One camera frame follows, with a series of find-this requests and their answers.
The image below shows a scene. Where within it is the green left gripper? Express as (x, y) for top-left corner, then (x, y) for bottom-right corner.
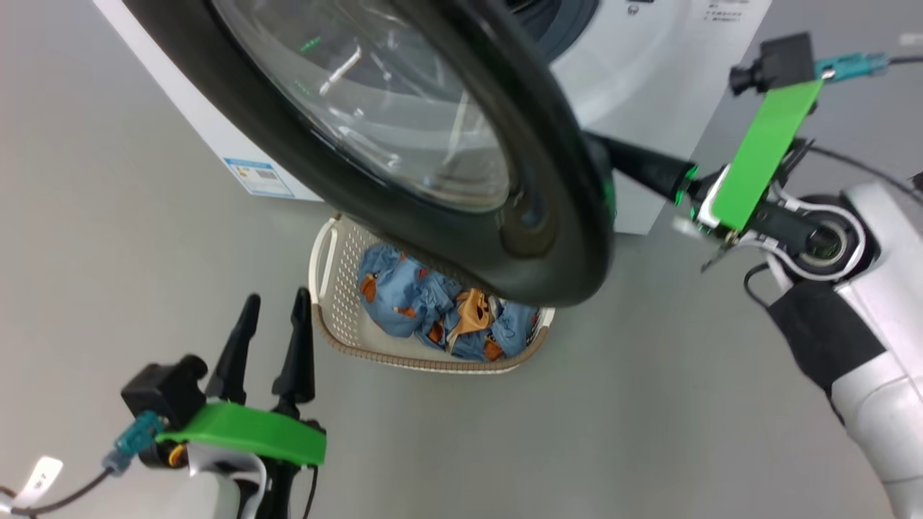
(155, 287), (327, 519)

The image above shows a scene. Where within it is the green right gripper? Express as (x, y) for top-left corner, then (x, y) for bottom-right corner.
(599, 78), (825, 275)

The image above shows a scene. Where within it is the black round glass washer door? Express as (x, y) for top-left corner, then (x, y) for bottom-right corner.
(123, 0), (617, 309)

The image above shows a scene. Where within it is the blue printed garment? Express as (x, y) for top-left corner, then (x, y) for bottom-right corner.
(357, 244), (542, 363)

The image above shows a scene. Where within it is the orange garment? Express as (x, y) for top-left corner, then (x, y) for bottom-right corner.
(453, 288), (500, 336)

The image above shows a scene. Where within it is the white front-load washing machine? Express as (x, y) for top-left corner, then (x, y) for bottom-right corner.
(92, 0), (772, 235)

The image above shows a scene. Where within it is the cream perforated laundry basket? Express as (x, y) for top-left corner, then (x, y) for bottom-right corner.
(309, 213), (556, 374)

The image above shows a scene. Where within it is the grey rubber door gasket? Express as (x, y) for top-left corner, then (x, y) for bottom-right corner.
(505, 0), (601, 64)

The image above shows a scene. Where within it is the blue white energy label sticker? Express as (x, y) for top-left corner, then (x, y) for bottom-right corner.
(224, 157), (295, 198)

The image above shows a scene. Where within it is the thin black left gripper cable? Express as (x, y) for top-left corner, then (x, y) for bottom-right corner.
(301, 465), (319, 519)

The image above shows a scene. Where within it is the left camera cable teal plug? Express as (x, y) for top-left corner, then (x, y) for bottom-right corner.
(0, 411), (165, 518)

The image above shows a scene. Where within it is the camera cable teal plug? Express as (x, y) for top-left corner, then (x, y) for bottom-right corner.
(0, 411), (165, 518)
(815, 52), (923, 80)

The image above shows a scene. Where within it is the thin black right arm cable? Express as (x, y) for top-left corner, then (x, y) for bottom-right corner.
(804, 144), (923, 192)

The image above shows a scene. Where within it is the right camera cable teal plug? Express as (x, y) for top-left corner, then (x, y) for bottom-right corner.
(815, 52), (923, 80)

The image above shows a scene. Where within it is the white cable tag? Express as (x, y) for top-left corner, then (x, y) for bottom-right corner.
(11, 456), (64, 509)

